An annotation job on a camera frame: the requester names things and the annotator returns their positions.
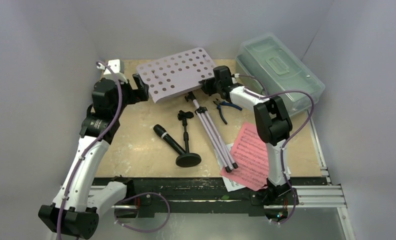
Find lilac folding music stand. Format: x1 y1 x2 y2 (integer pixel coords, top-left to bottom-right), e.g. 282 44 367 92
136 47 238 173

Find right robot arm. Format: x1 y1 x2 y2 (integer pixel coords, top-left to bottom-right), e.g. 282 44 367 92
199 65 293 204

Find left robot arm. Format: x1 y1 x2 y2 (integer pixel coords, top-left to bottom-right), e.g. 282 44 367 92
38 74 149 240

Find black handheld microphone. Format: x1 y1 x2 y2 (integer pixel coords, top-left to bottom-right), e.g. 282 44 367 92
153 124 186 155

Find clear plastic storage box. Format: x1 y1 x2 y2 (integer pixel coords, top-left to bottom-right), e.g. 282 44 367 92
235 33 325 116

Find pink sheet music page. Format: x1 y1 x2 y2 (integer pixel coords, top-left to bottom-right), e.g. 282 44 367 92
220 122 269 191

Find black desktop microphone stand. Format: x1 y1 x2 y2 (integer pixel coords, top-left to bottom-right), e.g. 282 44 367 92
175 110 202 168

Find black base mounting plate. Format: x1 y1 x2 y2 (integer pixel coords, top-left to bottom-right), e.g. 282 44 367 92
91 177 329 219

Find white sheet music page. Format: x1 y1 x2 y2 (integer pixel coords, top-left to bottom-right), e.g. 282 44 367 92
214 150 245 192

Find blue handled cutting pliers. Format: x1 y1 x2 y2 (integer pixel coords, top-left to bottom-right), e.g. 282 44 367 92
212 99 243 125

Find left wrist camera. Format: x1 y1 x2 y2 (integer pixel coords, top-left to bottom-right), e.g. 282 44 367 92
96 59 127 82

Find aluminium rail frame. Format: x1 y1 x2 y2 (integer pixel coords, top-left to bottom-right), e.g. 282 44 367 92
89 121 355 240

